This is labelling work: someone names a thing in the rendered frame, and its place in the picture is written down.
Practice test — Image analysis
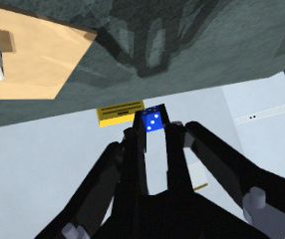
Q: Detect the blue die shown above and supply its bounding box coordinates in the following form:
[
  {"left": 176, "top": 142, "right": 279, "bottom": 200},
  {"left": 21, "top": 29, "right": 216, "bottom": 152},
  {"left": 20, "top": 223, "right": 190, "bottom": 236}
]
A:
[{"left": 141, "top": 106, "right": 163, "bottom": 132}]

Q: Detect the tan square mat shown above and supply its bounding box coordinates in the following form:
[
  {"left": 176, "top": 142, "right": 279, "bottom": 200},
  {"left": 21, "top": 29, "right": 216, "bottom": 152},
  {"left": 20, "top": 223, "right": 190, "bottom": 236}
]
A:
[{"left": 0, "top": 4, "right": 98, "bottom": 100}]

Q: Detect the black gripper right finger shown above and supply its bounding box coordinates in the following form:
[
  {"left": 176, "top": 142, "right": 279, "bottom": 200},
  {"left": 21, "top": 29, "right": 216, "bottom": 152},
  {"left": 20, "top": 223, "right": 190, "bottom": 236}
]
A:
[{"left": 158, "top": 104, "right": 285, "bottom": 239}]

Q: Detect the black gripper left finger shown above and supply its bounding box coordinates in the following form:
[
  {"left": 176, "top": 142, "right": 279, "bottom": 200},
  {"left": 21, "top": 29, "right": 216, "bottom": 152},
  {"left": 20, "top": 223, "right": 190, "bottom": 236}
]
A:
[{"left": 34, "top": 111, "right": 148, "bottom": 239}]

